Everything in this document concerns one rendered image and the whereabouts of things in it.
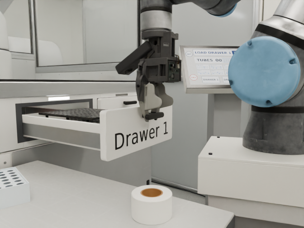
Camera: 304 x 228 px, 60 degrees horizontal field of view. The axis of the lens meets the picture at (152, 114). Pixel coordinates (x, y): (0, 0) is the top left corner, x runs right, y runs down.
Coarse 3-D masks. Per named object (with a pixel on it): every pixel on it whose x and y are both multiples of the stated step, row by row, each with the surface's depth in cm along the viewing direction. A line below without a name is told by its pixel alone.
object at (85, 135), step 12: (24, 120) 75; (36, 120) 72; (48, 120) 69; (60, 120) 66; (72, 120) 65; (24, 132) 75; (36, 132) 72; (48, 132) 69; (60, 132) 66; (72, 132) 64; (84, 132) 62; (96, 132) 60; (72, 144) 65; (84, 144) 62; (96, 144) 60
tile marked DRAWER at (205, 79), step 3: (204, 78) 137; (207, 78) 137; (210, 78) 137; (213, 78) 137; (216, 78) 137; (204, 81) 136; (207, 81) 136; (210, 81) 136; (213, 81) 136; (216, 81) 136; (219, 81) 136
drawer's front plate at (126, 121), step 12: (120, 108) 61; (132, 108) 63; (168, 108) 77; (108, 120) 56; (120, 120) 59; (132, 120) 63; (144, 120) 67; (156, 120) 72; (168, 120) 78; (108, 132) 56; (120, 132) 60; (132, 132) 63; (168, 132) 78; (108, 144) 57; (120, 144) 60; (132, 144) 64; (144, 144) 68; (108, 156) 57; (120, 156) 60
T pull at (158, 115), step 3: (147, 114) 63; (150, 114) 63; (153, 114) 64; (156, 114) 65; (159, 114) 66; (162, 114) 68; (147, 117) 62; (150, 117) 63; (153, 117) 64; (156, 117) 65; (159, 117) 67
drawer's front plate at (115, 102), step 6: (126, 96) 114; (132, 96) 115; (102, 102) 100; (108, 102) 102; (114, 102) 105; (120, 102) 108; (138, 102) 119; (102, 108) 100; (108, 108) 102; (114, 108) 106
